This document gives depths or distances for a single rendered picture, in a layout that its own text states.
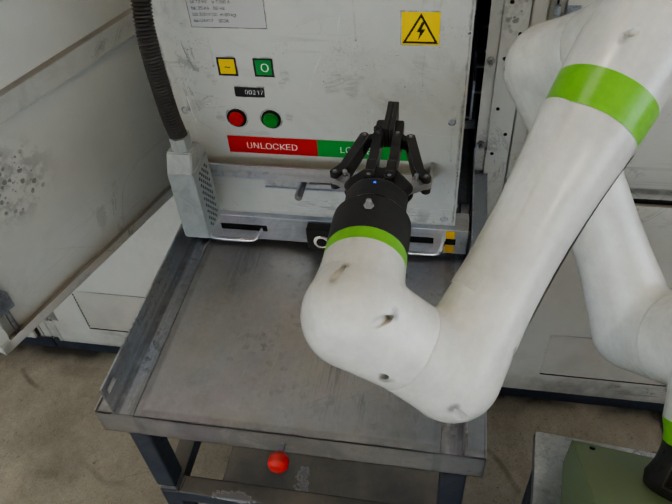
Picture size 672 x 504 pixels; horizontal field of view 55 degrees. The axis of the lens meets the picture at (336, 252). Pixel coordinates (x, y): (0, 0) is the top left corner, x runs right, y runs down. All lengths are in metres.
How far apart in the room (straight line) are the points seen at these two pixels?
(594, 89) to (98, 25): 0.87
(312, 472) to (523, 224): 1.19
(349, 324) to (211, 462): 1.45
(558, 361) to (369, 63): 1.17
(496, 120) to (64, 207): 0.86
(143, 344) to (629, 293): 0.78
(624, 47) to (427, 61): 0.35
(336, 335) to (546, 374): 1.42
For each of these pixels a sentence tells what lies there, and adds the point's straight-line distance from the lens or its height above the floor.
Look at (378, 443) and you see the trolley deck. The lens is 1.02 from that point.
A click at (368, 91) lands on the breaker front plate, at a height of 1.20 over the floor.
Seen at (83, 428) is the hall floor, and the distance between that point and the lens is 2.21.
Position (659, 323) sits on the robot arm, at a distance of 0.96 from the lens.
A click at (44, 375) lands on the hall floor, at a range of 2.39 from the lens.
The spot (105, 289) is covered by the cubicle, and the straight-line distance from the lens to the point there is 2.04.
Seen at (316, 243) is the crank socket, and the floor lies 0.89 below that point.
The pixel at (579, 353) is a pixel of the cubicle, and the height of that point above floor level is 0.26.
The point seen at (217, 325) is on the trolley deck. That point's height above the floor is 0.85.
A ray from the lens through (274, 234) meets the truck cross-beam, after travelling 1.27.
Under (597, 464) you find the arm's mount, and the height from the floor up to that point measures 0.89.
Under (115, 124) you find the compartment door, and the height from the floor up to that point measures 1.06.
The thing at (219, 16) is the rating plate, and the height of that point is 1.32.
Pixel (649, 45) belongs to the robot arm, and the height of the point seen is 1.40.
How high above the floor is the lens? 1.74
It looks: 45 degrees down
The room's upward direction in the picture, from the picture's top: 5 degrees counter-clockwise
